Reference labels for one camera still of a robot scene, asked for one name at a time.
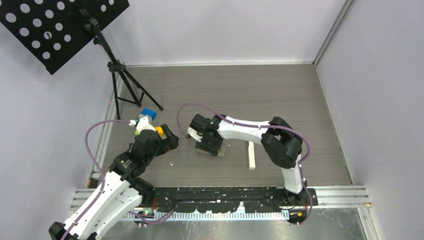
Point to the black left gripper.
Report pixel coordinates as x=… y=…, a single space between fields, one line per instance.
x=167 y=144

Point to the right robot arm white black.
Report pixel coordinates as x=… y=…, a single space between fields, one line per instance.
x=283 y=147

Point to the blue toy brick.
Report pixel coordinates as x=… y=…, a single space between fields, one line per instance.
x=148 y=112

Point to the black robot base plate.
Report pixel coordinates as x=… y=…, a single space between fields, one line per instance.
x=219 y=200

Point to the white slim remote control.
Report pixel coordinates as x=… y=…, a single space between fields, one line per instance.
x=251 y=156

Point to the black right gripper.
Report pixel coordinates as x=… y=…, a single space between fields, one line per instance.
x=212 y=149

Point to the orange toy block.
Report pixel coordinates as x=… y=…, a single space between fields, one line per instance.
x=160 y=131

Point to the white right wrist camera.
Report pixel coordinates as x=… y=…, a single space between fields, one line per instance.
x=192 y=133

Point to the aluminium rail frame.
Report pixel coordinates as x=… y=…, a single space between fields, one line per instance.
x=330 y=197

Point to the black perforated music stand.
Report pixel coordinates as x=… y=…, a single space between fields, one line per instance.
x=56 y=30

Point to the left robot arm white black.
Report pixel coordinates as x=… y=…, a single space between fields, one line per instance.
x=121 y=189

